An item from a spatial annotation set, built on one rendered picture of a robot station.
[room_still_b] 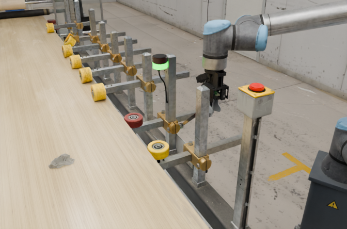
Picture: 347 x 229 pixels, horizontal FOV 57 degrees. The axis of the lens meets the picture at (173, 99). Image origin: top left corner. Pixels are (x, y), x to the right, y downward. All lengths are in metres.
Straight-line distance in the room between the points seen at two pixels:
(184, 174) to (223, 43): 0.59
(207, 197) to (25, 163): 0.67
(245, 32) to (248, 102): 0.32
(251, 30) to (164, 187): 0.59
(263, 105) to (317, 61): 3.37
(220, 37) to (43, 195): 0.75
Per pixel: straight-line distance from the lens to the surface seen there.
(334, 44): 4.07
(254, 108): 0.86
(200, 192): 1.30
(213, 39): 1.11
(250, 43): 1.12
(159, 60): 1.25
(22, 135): 1.38
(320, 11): 1.30
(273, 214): 2.29
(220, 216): 1.22
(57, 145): 1.27
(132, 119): 1.36
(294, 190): 2.51
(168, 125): 1.40
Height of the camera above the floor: 1.57
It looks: 26 degrees down
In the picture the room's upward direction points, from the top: straight up
